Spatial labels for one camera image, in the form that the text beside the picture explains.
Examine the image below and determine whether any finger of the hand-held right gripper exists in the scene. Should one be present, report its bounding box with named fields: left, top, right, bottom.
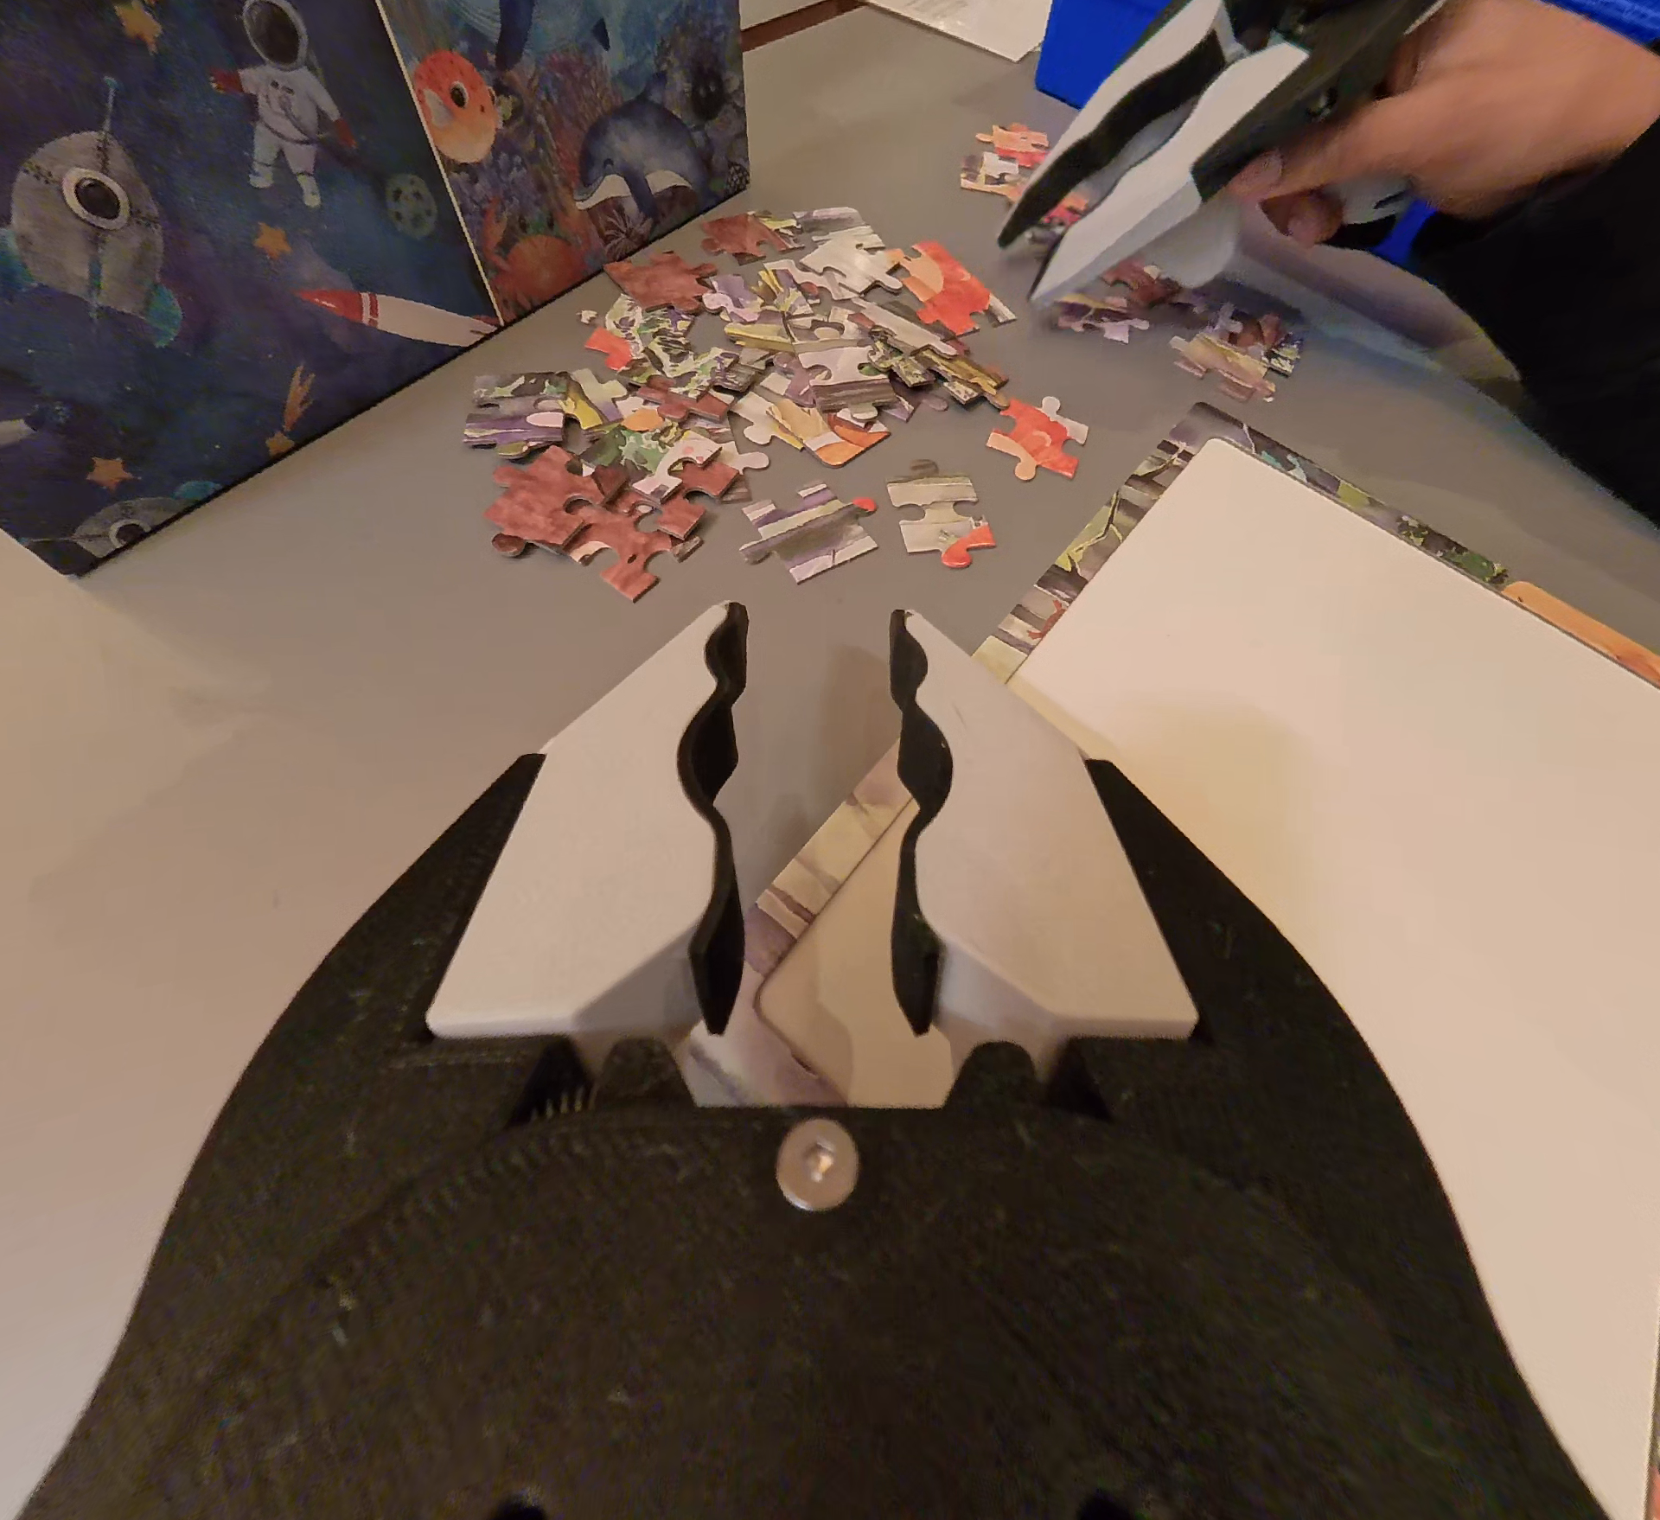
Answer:
left=997, top=0, right=1235, bottom=248
left=1032, top=39, right=1328, bottom=308

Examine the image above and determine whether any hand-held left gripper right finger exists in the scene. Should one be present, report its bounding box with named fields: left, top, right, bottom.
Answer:
left=889, top=609, right=1201, bottom=1047

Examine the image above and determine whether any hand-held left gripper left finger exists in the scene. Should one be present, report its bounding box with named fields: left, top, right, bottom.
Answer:
left=425, top=601, right=753, bottom=1058

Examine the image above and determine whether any jigsaw puzzle frame board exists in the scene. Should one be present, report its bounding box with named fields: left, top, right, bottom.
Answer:
left=673, top=400, right=1660, bottom=1520

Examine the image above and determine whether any pile of jigsaw puzzle pieces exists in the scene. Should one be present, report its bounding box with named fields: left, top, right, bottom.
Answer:
left=460, top=119, right=1308, bottom=605

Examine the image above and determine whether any person's right forearm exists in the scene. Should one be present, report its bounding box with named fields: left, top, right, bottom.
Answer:
left=1403, top=136, right=1660, bottom=525

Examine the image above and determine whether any person's right hand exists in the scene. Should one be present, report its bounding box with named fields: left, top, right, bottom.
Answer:
left=1223, top=0, right=1660, bottom=244

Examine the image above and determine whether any illustrated cardboard puzzle box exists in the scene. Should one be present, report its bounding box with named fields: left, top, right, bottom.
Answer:
left=0, top=0, right=754, bottom=577

